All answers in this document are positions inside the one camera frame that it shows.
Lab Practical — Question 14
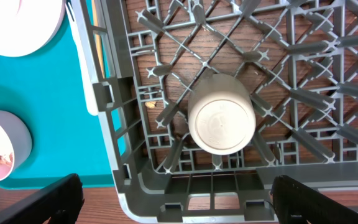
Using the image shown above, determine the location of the white plastic cup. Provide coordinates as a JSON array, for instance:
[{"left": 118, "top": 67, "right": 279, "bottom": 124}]
[{"left": 188, "top": 73, "right": 256, "bottom": 155}]

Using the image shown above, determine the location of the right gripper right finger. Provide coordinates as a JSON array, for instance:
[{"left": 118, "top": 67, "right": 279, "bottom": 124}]
[{"left": 271, "top": 175, "right": 358, "bottom": 224}]

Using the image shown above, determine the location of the large white plate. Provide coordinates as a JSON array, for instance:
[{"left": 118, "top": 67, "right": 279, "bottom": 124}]
[{"left": 0, "top": 0, "right": 66, "bottom": 57}]

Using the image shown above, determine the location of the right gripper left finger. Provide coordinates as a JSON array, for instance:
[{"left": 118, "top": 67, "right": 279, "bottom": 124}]
[{"left": 0, "top": 174, "right": 85, "bottom": 224}]

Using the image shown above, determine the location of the wooden chopstick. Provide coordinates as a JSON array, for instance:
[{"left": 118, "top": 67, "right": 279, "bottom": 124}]
[{"left": 91, "top": 0, "right": 105, "bottom": 78}]

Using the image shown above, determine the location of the grey dishwasher rack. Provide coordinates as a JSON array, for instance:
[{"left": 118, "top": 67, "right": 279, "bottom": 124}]
[{"left": 66, "top": 1, "right": 358, "bottom": 223}]

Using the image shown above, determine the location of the bowl with nuts and crumbs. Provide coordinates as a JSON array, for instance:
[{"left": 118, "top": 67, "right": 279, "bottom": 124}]
[{"left": 0, "top": 110, "right": 32, "bottom": 181}]

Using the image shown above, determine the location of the teal serving tray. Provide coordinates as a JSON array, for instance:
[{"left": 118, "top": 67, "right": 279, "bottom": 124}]
[{"left": 0, "top": 12, "right": 114, "bottom": 190}]

